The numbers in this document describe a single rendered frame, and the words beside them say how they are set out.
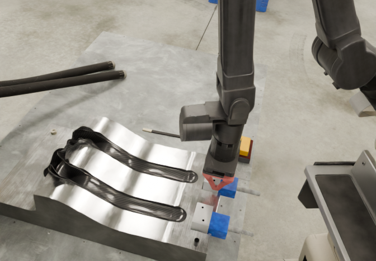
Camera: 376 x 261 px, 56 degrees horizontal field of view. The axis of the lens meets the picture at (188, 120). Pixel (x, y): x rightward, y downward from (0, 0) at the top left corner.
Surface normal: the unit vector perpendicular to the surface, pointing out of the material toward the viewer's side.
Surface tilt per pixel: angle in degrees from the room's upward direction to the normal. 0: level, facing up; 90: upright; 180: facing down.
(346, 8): 82
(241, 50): 83
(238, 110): 86
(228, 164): 1
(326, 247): 8
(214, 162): 1
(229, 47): 87
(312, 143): 0
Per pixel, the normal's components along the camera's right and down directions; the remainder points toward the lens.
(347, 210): 0.08, -0.74
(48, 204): -0.25, 0.64
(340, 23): 0.02, 0.52
